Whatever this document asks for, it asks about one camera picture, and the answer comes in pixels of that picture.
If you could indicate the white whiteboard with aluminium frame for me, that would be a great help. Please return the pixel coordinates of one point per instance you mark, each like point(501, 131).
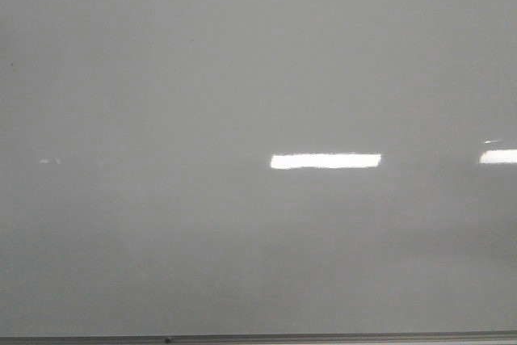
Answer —
point(257, 166)

